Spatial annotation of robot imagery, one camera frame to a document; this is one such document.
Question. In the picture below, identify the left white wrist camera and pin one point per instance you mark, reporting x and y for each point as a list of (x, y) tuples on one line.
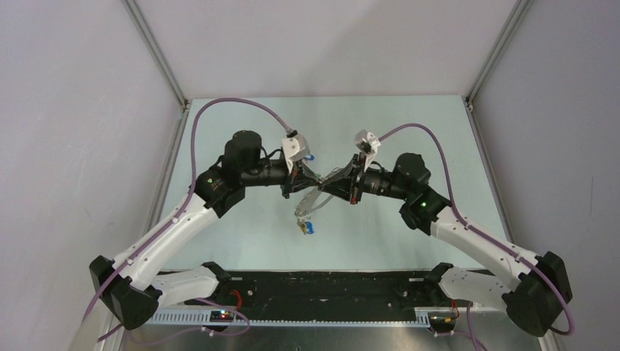
[(295, 148)]

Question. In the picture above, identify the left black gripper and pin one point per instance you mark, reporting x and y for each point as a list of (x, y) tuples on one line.
[(295, 178)]

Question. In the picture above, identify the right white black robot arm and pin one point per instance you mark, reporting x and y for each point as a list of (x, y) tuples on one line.
[(532, 289)]

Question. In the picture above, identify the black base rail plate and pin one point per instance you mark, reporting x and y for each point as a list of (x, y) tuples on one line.
[(329, 295)]

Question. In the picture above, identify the large grey keyring with keys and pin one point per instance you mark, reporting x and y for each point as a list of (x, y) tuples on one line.
[(306, 207)]

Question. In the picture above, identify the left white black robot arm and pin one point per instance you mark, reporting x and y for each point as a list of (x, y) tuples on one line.
[(130, 285)]

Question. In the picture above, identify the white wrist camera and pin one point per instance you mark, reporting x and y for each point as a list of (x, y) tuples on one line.
[(295, 148), (368, 143)]

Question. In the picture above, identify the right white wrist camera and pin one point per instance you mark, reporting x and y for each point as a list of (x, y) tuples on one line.
[(368, 143)]

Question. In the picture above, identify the white slotted cable duct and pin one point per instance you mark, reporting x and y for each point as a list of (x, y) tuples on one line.
[(221, 318)]

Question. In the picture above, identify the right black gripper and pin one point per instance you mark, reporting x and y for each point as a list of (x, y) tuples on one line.
[(342, 185)]

